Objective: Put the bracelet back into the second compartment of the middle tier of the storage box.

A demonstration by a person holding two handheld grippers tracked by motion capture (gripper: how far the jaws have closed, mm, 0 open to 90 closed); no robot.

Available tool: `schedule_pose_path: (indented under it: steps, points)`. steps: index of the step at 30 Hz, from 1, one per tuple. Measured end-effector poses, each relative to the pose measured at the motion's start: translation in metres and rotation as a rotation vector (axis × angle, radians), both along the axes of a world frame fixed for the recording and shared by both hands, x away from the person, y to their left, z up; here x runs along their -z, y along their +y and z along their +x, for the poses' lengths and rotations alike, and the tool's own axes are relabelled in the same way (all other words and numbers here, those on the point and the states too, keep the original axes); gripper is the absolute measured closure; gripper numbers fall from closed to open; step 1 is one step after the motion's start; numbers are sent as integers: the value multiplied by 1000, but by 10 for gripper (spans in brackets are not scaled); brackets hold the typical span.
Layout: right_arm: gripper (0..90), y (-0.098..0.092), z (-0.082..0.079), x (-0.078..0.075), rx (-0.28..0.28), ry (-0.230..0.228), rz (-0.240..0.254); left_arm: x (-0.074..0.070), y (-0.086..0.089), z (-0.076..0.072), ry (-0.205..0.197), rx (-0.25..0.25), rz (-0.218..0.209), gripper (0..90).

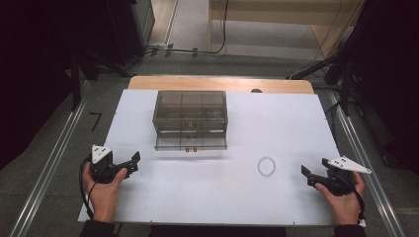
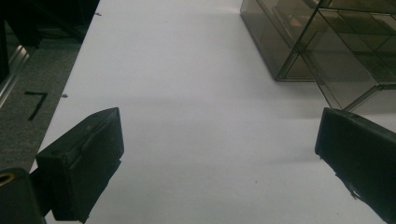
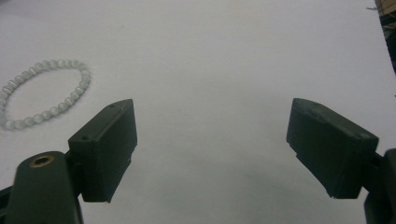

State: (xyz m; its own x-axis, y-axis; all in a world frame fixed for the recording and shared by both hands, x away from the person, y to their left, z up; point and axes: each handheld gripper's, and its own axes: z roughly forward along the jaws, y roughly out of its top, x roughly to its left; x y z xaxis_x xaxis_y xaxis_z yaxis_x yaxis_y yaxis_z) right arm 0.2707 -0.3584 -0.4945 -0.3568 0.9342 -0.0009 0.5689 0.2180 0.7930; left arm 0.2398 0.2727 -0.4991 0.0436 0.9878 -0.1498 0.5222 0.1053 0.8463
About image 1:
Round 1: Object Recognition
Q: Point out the white table cover sheet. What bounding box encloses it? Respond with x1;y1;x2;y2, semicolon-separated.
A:
77;89;344;227

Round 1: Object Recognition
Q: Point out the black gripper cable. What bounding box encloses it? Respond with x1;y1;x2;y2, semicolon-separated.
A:
345;176;368;222
78;153;97;221

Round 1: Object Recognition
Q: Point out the black hanging cable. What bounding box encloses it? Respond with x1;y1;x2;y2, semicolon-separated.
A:
171;0;230;56

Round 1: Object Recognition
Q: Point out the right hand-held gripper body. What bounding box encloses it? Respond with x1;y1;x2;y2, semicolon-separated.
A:
321;155;373;198

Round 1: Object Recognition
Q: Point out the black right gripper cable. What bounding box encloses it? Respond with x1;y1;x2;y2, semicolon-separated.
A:
345;176;368;222

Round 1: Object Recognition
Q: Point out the black metal stand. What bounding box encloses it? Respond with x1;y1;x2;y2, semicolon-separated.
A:
324;48;364;117
64;48;100;112

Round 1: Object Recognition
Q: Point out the white power strip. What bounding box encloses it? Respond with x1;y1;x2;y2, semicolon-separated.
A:
146;42;175;57

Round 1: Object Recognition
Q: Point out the metal floor rail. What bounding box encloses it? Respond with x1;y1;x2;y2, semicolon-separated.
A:
9;80;93;237
326;89;408;237

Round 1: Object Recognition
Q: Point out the clear plastic drawer box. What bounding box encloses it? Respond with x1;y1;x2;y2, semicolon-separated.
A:
151;90;229;153

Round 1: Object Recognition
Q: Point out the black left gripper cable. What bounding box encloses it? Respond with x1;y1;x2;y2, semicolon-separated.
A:
78;153;97;221

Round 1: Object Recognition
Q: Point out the person's right hand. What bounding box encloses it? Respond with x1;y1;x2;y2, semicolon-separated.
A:
314;171;367;227

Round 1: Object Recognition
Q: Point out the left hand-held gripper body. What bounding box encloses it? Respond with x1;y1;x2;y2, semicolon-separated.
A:
89;143;127;185

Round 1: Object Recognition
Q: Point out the person's left hand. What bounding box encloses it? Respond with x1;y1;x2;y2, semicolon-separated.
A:
81;162;129;223

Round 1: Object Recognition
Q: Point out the dark cabinet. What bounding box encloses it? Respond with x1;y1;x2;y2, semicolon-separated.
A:
106;0;156;65

